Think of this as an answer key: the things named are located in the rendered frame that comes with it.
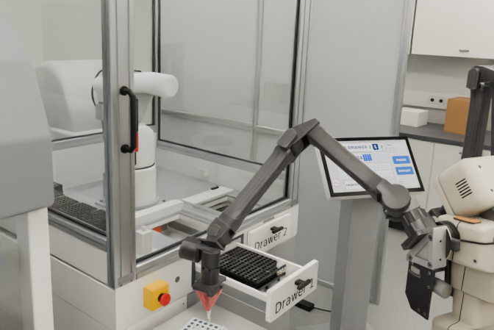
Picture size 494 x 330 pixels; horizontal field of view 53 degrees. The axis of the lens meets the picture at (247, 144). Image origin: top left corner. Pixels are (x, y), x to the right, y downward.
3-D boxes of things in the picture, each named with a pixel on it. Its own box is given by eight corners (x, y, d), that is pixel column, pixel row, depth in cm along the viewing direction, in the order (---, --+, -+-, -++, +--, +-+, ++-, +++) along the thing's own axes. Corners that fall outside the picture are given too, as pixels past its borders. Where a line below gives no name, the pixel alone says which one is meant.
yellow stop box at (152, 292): (170, 303, 160) (170, 283, 158) (154, 313, 154) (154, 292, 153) (159, 298, 163) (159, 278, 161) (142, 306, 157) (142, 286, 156)
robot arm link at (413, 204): (423, 211, 136) (423, 217, 140) (404, 181, 142) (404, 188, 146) (392, 224, 137) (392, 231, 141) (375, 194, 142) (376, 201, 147)
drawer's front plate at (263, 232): (290, 237, 221) (291, 213, 218) (250, 258, 198) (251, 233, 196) (286, 235, 222) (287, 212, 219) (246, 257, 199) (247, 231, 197)
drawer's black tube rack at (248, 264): (284, 280, 178) (286, 264, 177) (256, 300, 165) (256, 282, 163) (237, 261, 191) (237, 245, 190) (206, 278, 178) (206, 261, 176)
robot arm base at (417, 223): (419, 234, 129) (452, 228, 135) (403, 208, 134) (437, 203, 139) (401, 250, 136) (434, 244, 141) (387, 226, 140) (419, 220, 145)
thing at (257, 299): (309, 284, 177) (311, 269, 175) (267, 314, 157) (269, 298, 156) (224, 250, 200) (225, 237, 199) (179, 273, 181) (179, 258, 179)
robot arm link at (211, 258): (215, 252, 146) (223, 245, 151) (195, 247, 149) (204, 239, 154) (214, 273, 148) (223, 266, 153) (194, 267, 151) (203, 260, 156)
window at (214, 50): (286, 197, 219) (301, -31, 197) (133, 263, 153) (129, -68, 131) (285, 197, 220) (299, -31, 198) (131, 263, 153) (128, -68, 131)
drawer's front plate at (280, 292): (316, 288, 177) (318, 260, 175) (269, 323, 155) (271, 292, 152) (312, 287, 178) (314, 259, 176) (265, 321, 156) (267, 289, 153)
